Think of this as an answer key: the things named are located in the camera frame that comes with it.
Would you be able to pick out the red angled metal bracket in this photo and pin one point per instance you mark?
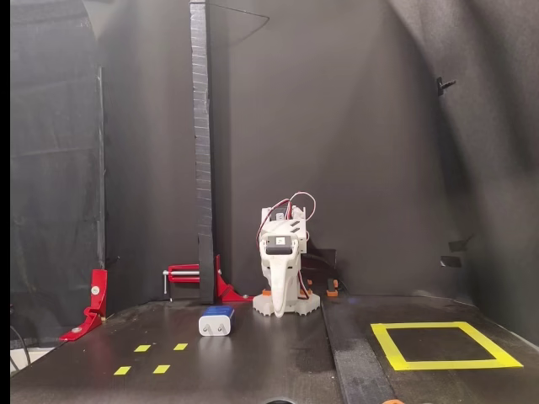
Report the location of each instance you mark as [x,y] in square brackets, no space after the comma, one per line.
[99,290]

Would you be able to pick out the black tape piece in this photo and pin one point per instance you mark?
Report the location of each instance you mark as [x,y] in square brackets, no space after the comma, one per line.
[450,262]

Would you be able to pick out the black fabric backdrop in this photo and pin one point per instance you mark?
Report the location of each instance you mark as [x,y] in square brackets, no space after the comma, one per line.
[337,126]

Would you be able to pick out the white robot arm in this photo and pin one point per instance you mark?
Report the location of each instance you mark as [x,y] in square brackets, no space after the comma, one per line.
[261,304]

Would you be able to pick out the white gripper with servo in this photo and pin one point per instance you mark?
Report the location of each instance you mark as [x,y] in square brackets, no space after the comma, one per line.
[280,245]

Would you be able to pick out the long black flat strip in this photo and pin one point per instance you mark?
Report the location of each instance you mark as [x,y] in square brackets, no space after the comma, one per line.
[353,357]

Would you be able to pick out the small yellow tape marker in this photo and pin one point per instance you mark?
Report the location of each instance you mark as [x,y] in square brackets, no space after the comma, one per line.
[180,347]
[122,370]
[142,348]
[161,369]

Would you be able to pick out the black taped vertical post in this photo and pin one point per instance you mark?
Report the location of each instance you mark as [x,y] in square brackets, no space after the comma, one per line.
[202,126]

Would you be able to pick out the red triangular post bracket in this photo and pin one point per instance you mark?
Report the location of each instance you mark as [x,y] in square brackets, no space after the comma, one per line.
[225,290]

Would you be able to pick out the blue white charger plug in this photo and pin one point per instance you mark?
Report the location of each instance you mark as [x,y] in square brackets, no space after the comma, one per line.
[215,326]

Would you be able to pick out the small black backdrop clip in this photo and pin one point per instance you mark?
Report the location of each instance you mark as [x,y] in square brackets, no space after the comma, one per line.
[441,85]

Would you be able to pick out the red clamp with silver screw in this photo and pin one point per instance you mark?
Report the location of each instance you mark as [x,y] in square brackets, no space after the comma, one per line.
[183,268]

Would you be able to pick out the yellow tape square outline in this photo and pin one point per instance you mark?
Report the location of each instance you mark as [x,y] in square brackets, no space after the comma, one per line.
[442,365]

